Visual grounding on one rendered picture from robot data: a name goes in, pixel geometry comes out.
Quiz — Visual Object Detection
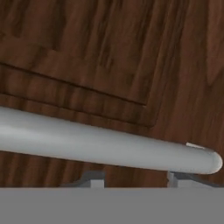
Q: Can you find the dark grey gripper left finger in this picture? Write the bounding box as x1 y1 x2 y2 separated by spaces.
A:
60 170 106 189

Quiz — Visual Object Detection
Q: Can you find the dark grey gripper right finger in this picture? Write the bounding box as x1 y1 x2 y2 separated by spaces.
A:
167 171 223 189

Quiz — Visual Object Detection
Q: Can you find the silver cabinet door handle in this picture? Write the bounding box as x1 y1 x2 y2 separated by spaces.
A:
0 106 224 175

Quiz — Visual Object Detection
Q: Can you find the dark wooden cabinet door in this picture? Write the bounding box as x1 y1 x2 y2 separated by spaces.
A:
0 0 224 189

